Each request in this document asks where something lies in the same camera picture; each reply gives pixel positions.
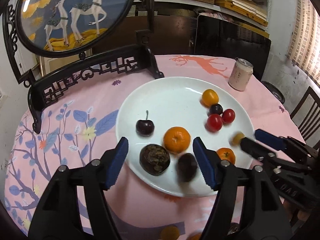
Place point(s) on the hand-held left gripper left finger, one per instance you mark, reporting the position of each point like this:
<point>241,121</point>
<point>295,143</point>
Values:
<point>117,162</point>

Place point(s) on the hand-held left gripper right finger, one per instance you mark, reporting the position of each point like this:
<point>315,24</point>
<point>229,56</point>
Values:
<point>205,165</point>

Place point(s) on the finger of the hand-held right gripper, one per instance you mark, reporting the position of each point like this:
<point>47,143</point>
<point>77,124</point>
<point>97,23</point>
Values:
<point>268,137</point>
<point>252,147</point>

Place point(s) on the wrinkled dark brown fruit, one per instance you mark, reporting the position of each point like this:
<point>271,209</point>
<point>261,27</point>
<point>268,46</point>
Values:
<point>187,167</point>
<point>155,159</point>

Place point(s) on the small tan longan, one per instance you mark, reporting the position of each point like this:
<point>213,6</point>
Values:
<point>236,139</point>

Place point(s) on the small orange mandarin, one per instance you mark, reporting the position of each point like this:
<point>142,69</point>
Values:
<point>226,156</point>

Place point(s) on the large orange mandarin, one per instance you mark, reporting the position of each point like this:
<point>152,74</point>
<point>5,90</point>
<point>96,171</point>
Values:
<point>177,140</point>

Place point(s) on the red cherry tomato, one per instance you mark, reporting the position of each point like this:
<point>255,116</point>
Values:
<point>214,123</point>
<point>228,116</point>

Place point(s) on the dark purple cherry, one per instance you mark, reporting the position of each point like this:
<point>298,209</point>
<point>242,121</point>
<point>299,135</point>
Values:
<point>145,128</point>

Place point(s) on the dark purple cherry tomato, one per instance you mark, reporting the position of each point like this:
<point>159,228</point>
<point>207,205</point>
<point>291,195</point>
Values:
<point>215,109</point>

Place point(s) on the yellow tomato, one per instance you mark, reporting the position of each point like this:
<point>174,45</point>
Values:
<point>210,97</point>
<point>170,233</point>

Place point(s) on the white oval plate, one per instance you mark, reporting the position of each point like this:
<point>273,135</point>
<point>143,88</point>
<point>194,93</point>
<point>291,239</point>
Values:
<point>175,100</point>

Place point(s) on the black wheel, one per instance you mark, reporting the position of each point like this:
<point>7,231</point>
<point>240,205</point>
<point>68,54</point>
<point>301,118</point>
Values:
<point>275,92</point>

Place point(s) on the dark wooden chair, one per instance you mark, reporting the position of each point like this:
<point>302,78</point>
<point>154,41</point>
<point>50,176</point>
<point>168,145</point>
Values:
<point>307,110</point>

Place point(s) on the pink drink can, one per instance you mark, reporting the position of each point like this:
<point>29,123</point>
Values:
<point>240,76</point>

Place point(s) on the black flat panel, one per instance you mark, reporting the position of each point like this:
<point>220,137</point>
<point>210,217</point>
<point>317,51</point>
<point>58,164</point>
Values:
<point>232,42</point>

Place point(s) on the brown wooden board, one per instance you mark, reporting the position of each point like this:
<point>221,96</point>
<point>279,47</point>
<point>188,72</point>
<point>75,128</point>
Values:
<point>170,35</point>

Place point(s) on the round deer screen with stand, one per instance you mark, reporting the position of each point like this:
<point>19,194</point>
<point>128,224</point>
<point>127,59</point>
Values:
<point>75,10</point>

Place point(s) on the beige wooden frame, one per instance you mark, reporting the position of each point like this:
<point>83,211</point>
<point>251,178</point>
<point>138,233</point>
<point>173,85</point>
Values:
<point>57,63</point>

